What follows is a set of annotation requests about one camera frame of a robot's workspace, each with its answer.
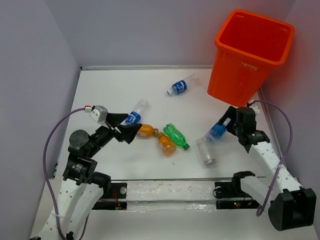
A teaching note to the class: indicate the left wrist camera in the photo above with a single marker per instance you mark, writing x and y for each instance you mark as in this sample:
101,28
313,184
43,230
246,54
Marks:
99,114

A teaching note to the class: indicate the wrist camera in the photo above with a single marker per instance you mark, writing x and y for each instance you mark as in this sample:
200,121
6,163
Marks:
251,104
99,114

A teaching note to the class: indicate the small blue-label bottle far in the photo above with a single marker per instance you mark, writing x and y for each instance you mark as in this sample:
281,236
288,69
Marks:
183,85

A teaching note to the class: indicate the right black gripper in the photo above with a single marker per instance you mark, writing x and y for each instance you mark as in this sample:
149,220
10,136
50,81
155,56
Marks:
231,113

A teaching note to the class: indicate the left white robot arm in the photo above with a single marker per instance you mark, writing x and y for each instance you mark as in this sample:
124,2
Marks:
82,186

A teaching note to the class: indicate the green plastic bottle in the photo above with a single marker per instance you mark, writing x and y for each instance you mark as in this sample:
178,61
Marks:
176,136

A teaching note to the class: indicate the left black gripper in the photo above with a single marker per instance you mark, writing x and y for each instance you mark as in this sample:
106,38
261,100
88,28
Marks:
128,131

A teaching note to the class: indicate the orange plastic bin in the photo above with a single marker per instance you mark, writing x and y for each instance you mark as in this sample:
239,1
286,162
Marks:
249,47

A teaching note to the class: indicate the orange juice bottle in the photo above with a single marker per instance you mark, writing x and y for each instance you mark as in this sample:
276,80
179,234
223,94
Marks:
167,145

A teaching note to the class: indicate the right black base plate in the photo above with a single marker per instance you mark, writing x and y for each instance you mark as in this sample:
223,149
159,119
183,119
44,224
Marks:
227,198

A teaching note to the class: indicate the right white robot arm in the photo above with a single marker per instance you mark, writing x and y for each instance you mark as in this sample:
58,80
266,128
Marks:
288,204

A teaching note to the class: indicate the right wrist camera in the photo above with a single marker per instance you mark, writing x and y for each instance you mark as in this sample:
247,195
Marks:
251,104

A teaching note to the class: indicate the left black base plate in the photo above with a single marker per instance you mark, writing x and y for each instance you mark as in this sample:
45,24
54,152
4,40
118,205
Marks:
115,199

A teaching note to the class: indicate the large clear blue-label bottle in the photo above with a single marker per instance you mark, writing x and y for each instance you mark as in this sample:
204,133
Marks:
208,144

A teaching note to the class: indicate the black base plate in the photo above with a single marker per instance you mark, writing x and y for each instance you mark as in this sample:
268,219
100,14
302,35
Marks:
115,199
227,198

